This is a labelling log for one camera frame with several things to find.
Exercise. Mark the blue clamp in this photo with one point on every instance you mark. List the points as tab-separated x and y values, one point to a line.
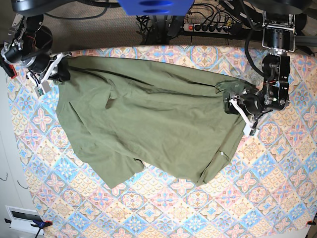
8	68
39	224

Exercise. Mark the blue clamp lower left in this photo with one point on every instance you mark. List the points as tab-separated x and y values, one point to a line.
39	224

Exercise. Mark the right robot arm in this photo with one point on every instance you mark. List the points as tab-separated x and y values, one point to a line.
29	45

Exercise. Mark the white power strip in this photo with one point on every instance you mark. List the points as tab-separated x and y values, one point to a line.
206	28

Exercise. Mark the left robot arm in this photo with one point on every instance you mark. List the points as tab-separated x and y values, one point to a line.
279	36

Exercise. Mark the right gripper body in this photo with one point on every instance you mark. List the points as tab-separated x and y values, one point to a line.
37	64

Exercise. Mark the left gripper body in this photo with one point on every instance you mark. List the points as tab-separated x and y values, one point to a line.
253	106

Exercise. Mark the orange clamp lower right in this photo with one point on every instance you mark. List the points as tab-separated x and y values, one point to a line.
311	223

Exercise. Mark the green t-shirt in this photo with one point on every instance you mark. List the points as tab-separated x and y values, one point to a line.
121	113

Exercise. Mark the black round stool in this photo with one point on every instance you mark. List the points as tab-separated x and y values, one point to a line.
41	40

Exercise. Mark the blue clamp upper left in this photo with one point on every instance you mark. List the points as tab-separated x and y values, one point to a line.
8	68

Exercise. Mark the patterned tablecloth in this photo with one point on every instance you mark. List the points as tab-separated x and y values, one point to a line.
269	188

